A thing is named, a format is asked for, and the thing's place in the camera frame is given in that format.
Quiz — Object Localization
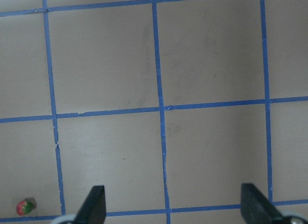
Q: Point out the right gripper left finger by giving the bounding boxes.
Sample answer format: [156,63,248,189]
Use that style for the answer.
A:
[51,185,107,224]

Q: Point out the strawberry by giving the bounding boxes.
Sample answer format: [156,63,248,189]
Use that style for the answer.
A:
[16,199,35,216]

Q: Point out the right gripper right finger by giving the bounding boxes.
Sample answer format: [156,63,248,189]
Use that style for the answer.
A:
[240,183,308,224]

